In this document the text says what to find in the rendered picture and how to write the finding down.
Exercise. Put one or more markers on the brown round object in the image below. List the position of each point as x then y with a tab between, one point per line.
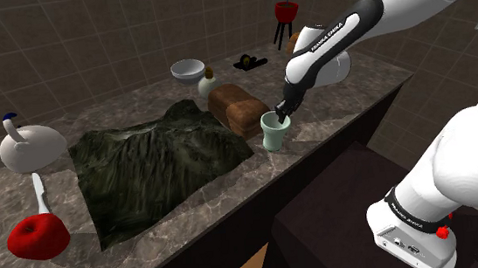
291	43

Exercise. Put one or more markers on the brown bread loaf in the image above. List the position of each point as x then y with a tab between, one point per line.
237	108

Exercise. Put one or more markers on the white knife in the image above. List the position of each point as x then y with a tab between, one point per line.
39	194

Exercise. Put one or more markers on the white teapot with blue tip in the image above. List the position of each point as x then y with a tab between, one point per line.
35	147

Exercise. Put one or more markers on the dark green cloth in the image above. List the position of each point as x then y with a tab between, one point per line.
152	166

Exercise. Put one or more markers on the white bottle with brown stopper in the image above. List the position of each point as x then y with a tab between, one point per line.
208	87

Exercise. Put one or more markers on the pale green cup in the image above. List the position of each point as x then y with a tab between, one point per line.
274	136

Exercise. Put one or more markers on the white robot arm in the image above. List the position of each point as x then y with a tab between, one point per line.
472	166

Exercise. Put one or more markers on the black and yellow tool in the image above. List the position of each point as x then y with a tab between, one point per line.
249	62

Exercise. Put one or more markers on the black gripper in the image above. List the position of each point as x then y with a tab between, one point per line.
291	98

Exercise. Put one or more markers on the white bowl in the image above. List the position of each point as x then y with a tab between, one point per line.
187	71

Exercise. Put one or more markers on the red apple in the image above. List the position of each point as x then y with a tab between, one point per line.
37	237

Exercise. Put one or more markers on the red pot on black stand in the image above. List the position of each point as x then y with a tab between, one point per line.
286	12

